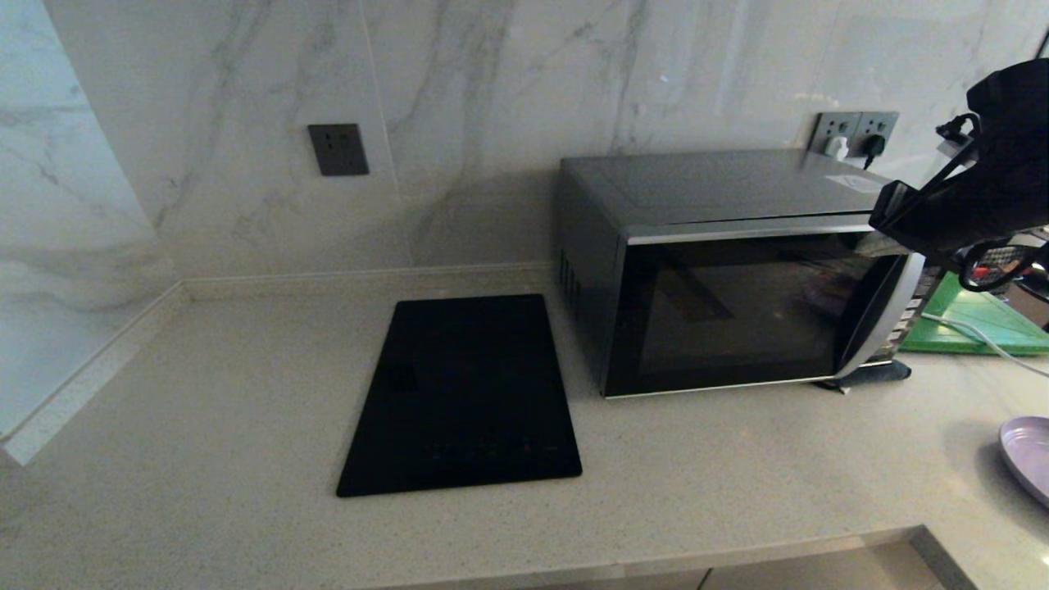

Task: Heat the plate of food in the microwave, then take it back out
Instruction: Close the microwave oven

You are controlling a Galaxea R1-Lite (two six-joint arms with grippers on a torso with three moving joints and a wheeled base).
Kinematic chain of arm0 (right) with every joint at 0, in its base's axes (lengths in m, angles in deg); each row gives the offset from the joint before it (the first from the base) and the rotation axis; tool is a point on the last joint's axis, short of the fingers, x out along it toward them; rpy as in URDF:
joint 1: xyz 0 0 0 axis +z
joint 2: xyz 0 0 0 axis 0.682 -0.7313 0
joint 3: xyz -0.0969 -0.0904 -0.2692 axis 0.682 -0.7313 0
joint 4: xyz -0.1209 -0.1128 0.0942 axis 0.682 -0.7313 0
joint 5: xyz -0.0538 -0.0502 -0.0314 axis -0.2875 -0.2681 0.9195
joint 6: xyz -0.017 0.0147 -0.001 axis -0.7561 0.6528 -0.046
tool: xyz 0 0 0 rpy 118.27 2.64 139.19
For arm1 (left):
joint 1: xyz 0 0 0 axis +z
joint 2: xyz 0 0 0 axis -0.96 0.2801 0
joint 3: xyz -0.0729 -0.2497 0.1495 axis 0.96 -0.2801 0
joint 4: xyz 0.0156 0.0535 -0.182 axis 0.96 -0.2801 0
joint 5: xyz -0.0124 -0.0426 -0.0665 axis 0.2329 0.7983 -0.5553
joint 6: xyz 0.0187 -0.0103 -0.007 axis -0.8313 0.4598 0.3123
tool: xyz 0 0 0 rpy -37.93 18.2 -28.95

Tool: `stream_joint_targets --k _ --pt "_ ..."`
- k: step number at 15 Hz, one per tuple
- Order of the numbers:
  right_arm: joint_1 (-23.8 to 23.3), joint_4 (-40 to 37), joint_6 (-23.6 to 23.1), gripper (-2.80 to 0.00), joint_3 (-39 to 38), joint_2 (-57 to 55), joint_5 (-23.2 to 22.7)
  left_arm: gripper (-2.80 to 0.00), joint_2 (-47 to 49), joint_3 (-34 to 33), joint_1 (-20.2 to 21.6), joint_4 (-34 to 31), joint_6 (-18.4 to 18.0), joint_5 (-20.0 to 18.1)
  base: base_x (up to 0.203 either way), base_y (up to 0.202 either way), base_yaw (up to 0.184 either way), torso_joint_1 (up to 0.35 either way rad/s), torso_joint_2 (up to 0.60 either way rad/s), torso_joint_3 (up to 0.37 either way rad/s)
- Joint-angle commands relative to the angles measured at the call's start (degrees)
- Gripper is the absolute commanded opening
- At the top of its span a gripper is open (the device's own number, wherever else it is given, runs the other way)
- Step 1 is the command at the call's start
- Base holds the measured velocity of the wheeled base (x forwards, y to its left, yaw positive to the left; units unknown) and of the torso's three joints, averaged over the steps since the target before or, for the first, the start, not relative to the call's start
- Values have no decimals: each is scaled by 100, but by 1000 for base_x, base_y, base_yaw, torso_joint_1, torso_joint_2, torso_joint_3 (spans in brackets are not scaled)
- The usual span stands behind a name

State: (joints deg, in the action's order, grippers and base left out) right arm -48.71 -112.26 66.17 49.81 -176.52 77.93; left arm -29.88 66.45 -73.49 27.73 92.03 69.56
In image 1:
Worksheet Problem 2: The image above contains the lilac plastic plate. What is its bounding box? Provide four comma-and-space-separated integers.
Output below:
999, 415, 1049, 509

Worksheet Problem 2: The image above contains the dark cloth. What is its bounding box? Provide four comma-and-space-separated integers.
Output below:
815, 361, 912, 394

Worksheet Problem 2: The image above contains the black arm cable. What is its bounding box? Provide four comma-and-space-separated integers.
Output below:
957, 239, 1049, 293

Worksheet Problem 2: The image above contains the dark grey wall socket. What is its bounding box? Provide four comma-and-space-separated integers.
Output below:
308, 123, 370, 177

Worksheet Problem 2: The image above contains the black wire basket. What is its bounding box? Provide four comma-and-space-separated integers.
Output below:
979, 244, 1049, 297

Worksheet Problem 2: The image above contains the white power cable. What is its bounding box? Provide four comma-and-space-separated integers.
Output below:
922, 312, 1049, 379

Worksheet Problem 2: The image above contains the silver Panasonic microwave oven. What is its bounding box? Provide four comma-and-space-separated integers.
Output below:
557, 149, 943, 399

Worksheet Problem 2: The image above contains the beige cabinet door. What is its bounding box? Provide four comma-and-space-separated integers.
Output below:
703, 542, 943, 590

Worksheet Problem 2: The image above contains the black glass induction cooktop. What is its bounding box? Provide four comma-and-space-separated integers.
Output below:
336, 293, 584, 498

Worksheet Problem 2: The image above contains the green cutting board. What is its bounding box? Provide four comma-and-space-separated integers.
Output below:
899, 272, 1049, 357

